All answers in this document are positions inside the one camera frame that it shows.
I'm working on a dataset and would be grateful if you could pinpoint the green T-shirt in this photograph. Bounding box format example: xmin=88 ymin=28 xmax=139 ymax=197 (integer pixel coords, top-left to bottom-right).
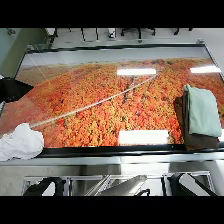
xmin=183 ymin=83 xmax=223 ymax=139

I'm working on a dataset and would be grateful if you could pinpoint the brown garment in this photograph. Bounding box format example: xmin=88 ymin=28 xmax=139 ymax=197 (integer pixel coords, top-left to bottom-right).
xmin=173 ymin=94 xmax=221 ymax=152

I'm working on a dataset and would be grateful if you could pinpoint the black chair base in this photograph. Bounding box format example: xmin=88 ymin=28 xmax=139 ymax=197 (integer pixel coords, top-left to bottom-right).
xmin=120 ymin=27 xmax=157 ymax=39

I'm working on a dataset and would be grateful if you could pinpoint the white garment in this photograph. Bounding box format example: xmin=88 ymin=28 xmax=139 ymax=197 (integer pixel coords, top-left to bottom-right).
xmin=0 ymin=122 xmax=45 ymax=162

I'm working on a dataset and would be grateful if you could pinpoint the black garment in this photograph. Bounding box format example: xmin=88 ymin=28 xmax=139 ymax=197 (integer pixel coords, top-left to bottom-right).
xmin=0 ymin=76 xmax=35 ymax=104

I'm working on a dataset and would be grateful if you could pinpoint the silver frame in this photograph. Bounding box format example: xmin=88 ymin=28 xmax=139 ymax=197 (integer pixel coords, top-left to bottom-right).
xmin=0 ymin=150 xmax=224 ymax=197

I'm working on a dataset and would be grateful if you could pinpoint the black cable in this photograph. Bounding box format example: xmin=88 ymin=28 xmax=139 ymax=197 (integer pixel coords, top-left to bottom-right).
xmin=134 ymin=188 xmax=151 ymax=197

